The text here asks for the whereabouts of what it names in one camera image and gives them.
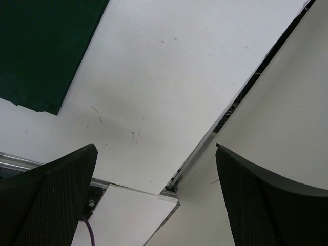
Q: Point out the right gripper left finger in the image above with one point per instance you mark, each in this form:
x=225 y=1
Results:
x=43 y=206

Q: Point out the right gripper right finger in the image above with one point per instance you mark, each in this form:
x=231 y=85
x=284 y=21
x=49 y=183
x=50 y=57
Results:
x=265 y=208

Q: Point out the dark green cloth napkin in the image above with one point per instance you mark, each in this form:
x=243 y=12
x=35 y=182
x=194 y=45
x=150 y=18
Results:
x=42 y=45

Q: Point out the metal rail bar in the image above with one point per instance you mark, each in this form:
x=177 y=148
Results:
x=22 y=165

